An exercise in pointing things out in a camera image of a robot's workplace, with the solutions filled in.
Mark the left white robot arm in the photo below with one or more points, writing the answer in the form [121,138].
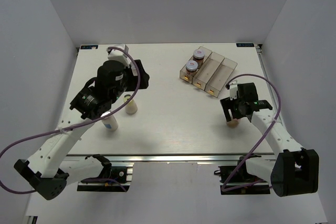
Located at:
[46,170]

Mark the right blue table sticker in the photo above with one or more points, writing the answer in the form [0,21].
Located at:
[243,45]

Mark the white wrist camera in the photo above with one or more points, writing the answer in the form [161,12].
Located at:
[233,90]
[117,55]

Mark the middle clear organizer bin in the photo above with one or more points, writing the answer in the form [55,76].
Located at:
[207,70]

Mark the silver lid white bottle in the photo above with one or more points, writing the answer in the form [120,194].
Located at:
[109,122]

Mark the dark brown sauce jar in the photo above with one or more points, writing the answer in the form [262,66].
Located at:
[198,56]

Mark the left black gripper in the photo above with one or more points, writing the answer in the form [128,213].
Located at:
[145,78]

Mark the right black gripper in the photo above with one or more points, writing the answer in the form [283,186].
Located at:
[227,104]

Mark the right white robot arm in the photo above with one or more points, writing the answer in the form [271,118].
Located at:
[295,170]

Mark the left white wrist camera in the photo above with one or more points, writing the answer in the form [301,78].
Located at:
[117,55]

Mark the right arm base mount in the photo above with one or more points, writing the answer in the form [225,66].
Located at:
[246,181]

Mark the yellow lid spice bottle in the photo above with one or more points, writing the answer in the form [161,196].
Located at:
[131,106]

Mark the blue table sticker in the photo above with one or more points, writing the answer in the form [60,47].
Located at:
[243,45]
[88,47]

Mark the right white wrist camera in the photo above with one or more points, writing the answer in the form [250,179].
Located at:
[233,90]

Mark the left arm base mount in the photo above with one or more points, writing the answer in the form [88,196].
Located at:
[112,179]

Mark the left blue table sticker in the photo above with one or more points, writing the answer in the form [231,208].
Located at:
[88,47]

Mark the right clear organizer bin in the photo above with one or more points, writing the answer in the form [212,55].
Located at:
[220,77]

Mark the pink lid spice bottle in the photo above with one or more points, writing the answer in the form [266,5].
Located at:
[233,123]

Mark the orange label sauce jar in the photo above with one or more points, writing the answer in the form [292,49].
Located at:
[191,69]

